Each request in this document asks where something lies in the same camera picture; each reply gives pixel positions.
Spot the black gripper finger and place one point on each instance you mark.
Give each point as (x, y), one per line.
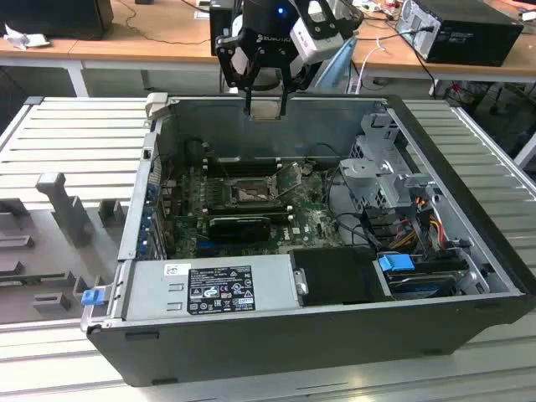
(228, 58)
(286, 75)

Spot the small CPU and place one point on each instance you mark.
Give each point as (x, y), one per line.
(266, 115)

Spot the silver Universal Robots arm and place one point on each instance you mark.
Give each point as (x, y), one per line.
(237, 29)

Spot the black RAM slot row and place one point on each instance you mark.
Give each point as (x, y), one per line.
(243, 166)
(247, 209)

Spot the CPU socket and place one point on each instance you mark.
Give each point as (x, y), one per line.
(247, 193)

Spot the small black tower computer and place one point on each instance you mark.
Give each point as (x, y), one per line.
(220, 25)

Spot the grey case latch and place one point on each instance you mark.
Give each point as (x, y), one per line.
(157, 104)

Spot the round coin battery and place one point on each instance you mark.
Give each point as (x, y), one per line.
(309, 168)

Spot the wooden desk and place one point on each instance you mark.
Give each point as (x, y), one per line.
(460, 69)
(125, 46)

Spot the silver metal disk bay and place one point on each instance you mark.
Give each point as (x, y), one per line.
(368, 171)

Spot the green motherboard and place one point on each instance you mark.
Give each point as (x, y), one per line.
(305, 226)

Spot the black graphics card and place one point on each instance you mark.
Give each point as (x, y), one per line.
(238, 230)

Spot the large black box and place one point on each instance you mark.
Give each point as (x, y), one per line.
(54, 17)

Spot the black desktop computer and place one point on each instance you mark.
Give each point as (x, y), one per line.
(473, 37)

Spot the black plastic shroud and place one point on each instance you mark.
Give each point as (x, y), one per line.
(335, 274)

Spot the crumpled white paper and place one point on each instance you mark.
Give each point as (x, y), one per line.
(23, 39)

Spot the blue disk carrier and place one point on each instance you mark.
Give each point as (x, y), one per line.
(395, 264)

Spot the black label sticker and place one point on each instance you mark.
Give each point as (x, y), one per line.
(220, 289)

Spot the grey parts rack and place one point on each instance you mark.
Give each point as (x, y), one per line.
(63, 209)

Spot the silver power supply unit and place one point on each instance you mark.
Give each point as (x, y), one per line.
(146, 289)

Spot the hard disk drive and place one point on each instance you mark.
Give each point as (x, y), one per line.
(423, 285)

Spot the blue latch tab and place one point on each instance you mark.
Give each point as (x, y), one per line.
(92, 297)

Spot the black open PC case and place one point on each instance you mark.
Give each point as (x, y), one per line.
(293, 352)

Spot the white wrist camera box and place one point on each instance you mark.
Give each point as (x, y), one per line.
(314, 46)

